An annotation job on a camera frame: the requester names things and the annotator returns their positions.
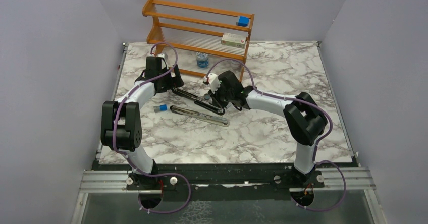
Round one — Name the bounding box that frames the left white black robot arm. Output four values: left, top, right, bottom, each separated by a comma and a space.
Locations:
100, 53, 184, 189

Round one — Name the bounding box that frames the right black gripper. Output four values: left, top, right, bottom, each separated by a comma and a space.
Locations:
208, 83, 233, 109

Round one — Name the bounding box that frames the blue grey small cylinder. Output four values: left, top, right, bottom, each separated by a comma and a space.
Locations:
153, 104, 168, 113

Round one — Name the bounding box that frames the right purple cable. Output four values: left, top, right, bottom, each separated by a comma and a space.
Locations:
204, 59, 348, 213

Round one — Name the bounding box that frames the blue white plastic jar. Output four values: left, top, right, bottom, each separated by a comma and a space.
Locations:
196, 52, 209, 68

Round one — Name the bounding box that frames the blue box on shelf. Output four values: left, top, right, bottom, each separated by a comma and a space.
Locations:
236, 16, 250, 27

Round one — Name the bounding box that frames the aluminium frame rail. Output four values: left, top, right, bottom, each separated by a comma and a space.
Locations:
71, 167, 387, 223

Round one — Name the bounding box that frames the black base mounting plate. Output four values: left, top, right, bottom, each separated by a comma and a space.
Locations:
126, 163, 324, 203

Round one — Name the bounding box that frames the orange wooden shelf rack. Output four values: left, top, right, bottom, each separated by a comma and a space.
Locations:
142, 0, 255, 63

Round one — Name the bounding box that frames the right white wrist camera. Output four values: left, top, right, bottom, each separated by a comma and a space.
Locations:
203, 73, 221, 93

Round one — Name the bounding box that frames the clear plastic jar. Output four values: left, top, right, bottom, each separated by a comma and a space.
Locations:
230, 60, 242, 71

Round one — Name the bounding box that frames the black stapler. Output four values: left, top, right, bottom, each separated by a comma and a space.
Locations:
171, 88, 226, 116

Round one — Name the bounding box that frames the white green staples carton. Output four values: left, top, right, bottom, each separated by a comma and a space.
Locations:
221, 33, 246, 49

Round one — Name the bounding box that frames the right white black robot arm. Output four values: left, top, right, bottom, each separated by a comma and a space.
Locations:
203, 71, 328, 187

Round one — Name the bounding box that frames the silver chrome stapler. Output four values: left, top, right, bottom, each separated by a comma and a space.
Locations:
170, 105, 230, 127

